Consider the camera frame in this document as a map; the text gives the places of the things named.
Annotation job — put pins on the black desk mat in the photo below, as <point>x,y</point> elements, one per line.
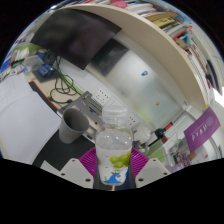
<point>63,151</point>

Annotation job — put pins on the white paper sheets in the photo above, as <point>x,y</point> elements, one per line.
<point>26,126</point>

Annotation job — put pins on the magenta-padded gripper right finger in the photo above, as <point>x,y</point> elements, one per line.
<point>139,163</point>

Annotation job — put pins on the clear plastic drink bottle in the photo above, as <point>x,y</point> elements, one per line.
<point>113,143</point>

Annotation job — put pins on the grey paper cup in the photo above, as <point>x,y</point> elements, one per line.
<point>71,128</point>

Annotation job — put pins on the ceiling light panels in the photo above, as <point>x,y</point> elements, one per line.
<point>218,96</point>

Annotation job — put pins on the dark wine bottle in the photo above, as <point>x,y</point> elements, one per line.
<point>160,132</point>

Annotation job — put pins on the clear plastic box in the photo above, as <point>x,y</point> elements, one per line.
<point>33,62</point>

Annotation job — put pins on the shelf unit with books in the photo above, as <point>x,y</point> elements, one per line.
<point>150,35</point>

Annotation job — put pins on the small blue box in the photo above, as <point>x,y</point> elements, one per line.
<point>45,70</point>

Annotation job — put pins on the purple hanging pennant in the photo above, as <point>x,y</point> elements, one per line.
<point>201,130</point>

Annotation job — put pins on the blue wall sticker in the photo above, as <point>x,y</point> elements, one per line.
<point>144,73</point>

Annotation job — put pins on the white jar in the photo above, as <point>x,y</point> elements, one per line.
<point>141,138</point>

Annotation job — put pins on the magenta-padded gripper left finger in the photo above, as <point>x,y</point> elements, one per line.
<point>87,163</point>

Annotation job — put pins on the white wall socket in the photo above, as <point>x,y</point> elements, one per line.
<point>133,120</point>
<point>102,96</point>

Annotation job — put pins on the black computer monitor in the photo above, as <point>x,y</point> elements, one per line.
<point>73,33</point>

